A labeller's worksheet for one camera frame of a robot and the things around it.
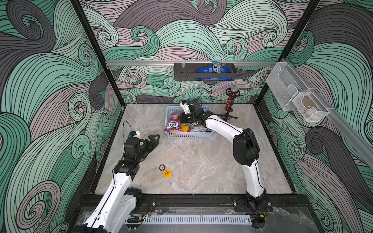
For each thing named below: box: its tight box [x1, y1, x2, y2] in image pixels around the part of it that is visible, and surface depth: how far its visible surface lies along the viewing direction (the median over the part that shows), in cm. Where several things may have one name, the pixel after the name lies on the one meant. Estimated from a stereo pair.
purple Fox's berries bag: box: [164, 113, 184, 133], surface depth 94 cm
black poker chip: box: [158, 164, 166, 171], surface depth 87 cm
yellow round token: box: [162, 168, 172, 179], surface depth 85 cm
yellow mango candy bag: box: [181, 123, 189, 133], surface depth 100 cm
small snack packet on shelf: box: [211, 60, 222, 74], surface depth 92 cm
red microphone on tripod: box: [219, 84, 241, 122], surface depth 97 cm
